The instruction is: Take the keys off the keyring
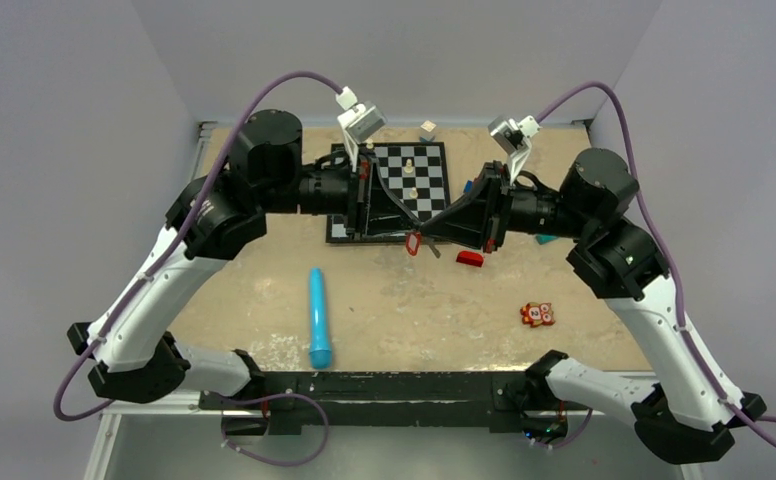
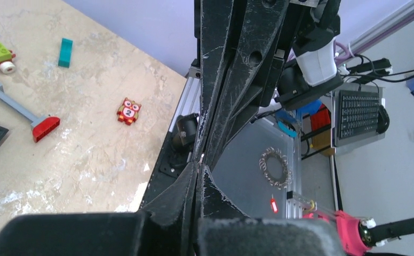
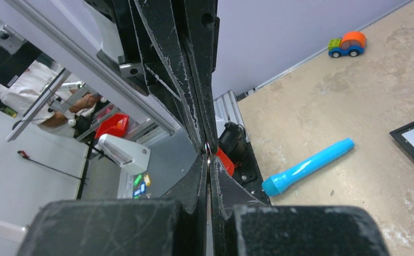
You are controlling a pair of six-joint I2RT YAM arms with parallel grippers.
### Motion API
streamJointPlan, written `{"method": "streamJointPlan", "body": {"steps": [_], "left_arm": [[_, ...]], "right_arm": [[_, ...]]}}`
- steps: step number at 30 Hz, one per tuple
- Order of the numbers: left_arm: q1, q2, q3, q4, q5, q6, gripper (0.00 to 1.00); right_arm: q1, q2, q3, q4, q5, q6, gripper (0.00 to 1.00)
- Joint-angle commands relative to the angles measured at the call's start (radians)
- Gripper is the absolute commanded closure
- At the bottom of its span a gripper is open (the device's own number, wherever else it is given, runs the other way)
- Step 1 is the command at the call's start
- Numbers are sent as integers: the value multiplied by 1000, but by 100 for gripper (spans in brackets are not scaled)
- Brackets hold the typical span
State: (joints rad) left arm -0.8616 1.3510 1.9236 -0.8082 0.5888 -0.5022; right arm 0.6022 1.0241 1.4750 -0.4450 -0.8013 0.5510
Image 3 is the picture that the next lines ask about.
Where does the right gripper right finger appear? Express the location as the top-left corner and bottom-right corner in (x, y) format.
(210, 157), (389, 255)

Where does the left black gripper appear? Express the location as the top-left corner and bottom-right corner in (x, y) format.
(85, 1), (220, 154)

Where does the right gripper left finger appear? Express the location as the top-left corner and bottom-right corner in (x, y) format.
(18, 155), (207, 255)

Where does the red key tag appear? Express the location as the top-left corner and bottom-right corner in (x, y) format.
(216, 148), (235, 177)

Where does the silver key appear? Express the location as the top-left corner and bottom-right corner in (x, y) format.
(204, 142), (212, 169)

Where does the blue plastic flashlight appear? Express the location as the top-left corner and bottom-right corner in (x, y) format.
(261, 138), (355, 197)

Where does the red plastic bin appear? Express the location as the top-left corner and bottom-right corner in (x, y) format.
(94, 113), (129, 139)

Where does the person in white shirt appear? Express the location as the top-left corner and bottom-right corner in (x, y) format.
(0, 60), (104, 139)

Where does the toy car orange blue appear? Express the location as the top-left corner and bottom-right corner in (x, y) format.
(328, 31), (367, 58)

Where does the aluminium frame rail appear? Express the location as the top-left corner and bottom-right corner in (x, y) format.
(7, 1), (181, 134)

